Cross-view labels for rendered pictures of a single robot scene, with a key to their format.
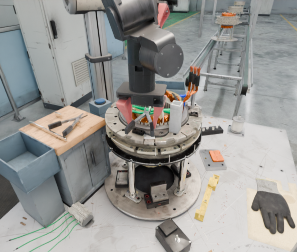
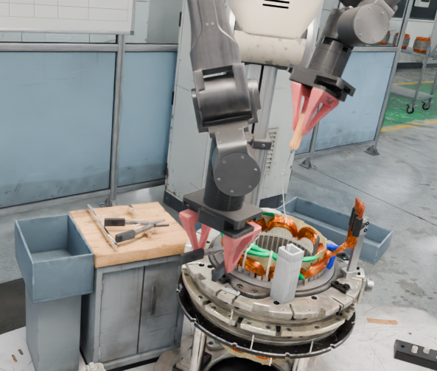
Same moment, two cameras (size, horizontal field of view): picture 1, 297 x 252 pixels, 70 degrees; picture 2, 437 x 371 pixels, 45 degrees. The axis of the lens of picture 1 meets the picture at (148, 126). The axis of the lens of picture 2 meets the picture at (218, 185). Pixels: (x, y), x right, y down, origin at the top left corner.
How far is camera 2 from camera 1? 0.35 m
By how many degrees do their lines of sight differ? 25
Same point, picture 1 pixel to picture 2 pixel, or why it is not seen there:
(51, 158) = (85, 267)
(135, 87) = (208, 198)
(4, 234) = not seen: outside the picture
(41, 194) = (52, 317)
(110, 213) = not seen: outside the picture
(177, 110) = (287, 260)
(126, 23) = (205, 112)
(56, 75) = (205, 147)
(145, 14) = (235, 107)
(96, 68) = not seen: hidden behind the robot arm
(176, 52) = (248, 165)
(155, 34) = (229, 135)
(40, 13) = not seen: hidden behind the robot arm
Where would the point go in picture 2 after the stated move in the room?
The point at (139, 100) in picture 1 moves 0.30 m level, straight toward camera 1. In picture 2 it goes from (207, 218) to (59, 334)
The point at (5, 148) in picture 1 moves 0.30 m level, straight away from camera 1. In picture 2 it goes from (40, 232) to (49, 174)
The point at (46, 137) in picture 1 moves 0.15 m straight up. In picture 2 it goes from (94, 235) to (97, 163)
